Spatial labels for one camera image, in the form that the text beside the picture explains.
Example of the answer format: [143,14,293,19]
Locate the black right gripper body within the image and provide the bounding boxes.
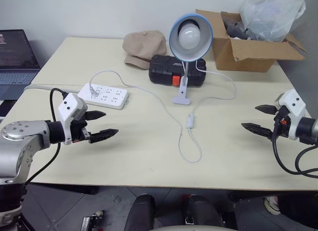
[273,105,292,139]

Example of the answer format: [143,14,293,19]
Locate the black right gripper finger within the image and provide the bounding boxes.
[241,122,274,141]
[254,104,279,115]

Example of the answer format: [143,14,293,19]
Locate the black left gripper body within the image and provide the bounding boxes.
[70,117,91,144]

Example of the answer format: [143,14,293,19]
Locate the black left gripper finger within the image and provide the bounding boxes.
[88,128,119,144]
[85,111,107,122]

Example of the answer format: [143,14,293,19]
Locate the white power plug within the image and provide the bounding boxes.
[87,82,100,99]

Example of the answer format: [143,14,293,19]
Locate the blue white clamp desk lamp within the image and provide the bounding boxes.
[168,13,214,105]

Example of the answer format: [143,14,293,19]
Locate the white power strip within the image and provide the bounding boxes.
[77,82,130,110]

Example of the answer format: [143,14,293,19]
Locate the brown cardboard box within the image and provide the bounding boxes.
[195,8,307,73]

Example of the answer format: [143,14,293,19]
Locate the white red sneaker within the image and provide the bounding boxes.
[263,196,282,216]

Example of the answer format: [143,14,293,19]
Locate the black tool case orange latch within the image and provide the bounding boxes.
[148,54,208,88]

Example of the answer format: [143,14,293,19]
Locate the beige newsboy cap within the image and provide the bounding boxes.
[122,30,167,71]

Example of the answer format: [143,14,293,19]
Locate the dark rounded robot leg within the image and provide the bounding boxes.
[184,194,225,228]
[124,194,156,231]

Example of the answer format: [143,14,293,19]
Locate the dark items in cardboard box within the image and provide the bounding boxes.
[221,12,252,40]

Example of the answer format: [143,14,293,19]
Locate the clear plastic bag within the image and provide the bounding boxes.
[239,0,307,43]

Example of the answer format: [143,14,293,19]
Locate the grey laptop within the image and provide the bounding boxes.
[0,29,42,101]

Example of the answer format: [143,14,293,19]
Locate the white round light bulb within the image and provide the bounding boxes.
[177,23,202,49]

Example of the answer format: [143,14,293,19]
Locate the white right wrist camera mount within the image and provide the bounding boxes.
[274,89,307,141]

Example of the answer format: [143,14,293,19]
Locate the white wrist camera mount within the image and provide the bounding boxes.
[58,92,88,146]
[274,89,307,141]

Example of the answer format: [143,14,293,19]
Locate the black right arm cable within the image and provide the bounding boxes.
[271,118,318,179]

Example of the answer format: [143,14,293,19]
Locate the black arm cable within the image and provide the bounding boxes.
[24,87,69,186]
[271,118,318,179]

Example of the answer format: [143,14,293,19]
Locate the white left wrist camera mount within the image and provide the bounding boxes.
[58,92,88,146]

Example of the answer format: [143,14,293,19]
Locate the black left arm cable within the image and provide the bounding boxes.
[24,87,69,186]

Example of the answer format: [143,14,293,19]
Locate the grey power strip cable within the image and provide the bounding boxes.
[23,83,86,92]

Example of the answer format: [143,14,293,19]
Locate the black table frame bar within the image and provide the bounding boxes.
[26,183,99,195]

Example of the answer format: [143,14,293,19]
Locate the white inline cable switch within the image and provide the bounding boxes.
[186,113,196,130]

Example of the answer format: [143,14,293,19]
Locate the white lamp power cable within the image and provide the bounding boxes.
[89,60,237,164]

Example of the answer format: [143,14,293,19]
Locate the black caster wheel bracket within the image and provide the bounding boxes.
[81,210,104,231]

